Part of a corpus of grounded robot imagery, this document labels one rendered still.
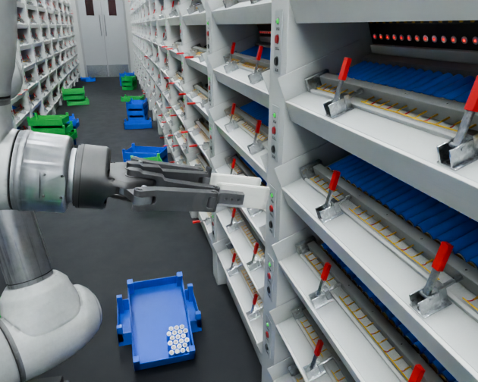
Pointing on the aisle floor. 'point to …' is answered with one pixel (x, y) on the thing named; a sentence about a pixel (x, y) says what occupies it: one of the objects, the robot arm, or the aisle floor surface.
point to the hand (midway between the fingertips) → (239, 191)
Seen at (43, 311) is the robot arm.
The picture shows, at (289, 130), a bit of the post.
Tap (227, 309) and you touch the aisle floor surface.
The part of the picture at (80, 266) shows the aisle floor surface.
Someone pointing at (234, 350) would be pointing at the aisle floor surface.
